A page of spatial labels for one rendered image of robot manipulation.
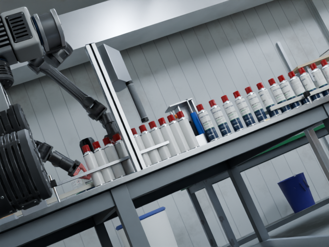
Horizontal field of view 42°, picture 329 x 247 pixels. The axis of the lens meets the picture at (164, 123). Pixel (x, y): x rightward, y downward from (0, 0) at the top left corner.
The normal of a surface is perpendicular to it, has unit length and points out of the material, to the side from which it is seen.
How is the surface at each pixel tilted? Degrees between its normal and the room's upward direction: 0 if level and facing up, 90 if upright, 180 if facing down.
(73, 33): 90
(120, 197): 90
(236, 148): 90
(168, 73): 90
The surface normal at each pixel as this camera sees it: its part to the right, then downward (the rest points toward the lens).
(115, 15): 0.15, -0.26
